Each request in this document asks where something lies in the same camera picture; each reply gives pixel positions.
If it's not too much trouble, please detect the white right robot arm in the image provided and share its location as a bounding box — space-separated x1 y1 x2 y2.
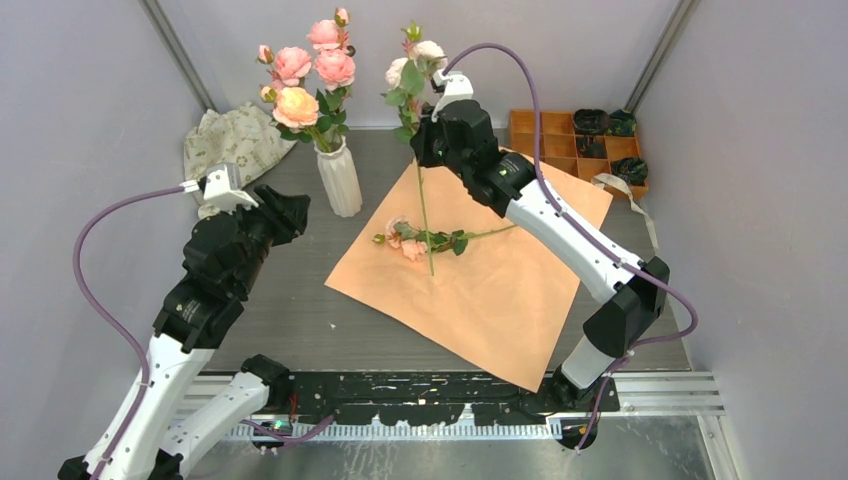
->
410 100 670 411

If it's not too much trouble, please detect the cream printed cloth bag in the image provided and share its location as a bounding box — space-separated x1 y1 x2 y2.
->
183 102 295 219

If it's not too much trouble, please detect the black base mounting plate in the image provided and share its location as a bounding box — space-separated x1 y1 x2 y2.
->
258 371 597 426

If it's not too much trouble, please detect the pale rose stem four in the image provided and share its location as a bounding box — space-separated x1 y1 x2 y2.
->
383 21 447 275

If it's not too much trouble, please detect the dark rolled fabric middle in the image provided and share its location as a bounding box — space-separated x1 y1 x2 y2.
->
575 135 607 159

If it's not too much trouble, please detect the dark rolled fabric top left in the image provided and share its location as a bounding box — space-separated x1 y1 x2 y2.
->
572 109 610 135

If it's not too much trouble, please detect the pink rose stem one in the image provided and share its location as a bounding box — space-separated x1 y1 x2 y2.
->
256 44 332 152

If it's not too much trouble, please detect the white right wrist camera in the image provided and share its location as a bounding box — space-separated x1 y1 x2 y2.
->
431 69 474 122

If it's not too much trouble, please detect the dark rolled fabric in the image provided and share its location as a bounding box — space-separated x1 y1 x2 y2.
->
572 109 610 135
575 135 607 159

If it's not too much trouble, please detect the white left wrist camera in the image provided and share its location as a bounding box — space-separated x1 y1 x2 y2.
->
180 163 259 218

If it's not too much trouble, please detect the pink rose stem two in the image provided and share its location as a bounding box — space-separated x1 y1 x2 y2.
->
307 7 356 153

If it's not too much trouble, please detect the aluminium front rail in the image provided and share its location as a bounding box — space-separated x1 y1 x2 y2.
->
174 372 725 449

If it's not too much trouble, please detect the cream ribbon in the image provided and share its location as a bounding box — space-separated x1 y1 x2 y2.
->
590 173 659 253

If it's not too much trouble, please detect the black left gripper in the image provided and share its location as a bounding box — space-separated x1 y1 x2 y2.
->
224 184 310 295

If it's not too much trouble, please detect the blue green rolled fabric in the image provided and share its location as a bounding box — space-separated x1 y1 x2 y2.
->
606 109 637 137

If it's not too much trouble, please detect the small pink rose stem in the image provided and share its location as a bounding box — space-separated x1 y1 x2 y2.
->
371 216 515 261

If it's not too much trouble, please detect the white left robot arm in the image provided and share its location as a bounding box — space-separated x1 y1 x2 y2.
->
57 185 311 479

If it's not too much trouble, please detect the green rolled fabric bottom right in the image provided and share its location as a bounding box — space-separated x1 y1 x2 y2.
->
610 156 649 186

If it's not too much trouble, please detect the white ribbed vase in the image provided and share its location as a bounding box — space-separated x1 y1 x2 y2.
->
315 135 363 218

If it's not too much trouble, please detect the orange wrapping paper sheet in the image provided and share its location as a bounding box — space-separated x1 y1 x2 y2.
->
326 166 580 390

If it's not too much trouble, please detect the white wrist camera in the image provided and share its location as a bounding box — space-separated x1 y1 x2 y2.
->
180 163 259 218
431 69 474 122

